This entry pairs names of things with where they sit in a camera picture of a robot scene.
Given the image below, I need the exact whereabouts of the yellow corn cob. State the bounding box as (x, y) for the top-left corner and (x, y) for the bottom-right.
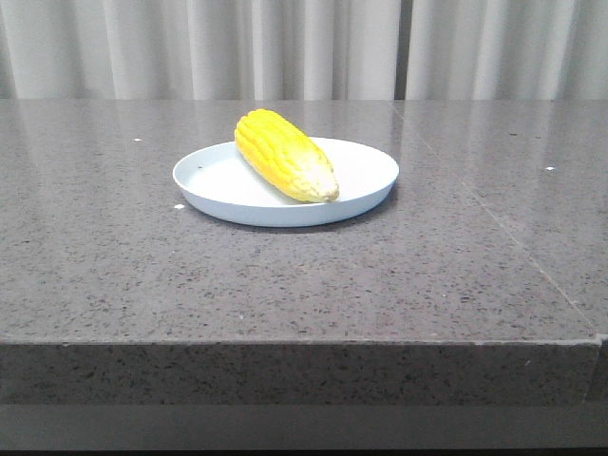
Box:
(234, 108), (339, 203)

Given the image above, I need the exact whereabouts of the white round plate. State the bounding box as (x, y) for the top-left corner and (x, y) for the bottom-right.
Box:
(173, 137), (399, 228)

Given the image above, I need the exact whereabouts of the grey pleated curtain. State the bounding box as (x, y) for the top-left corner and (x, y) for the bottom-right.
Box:
(1, 1), (607, 100)

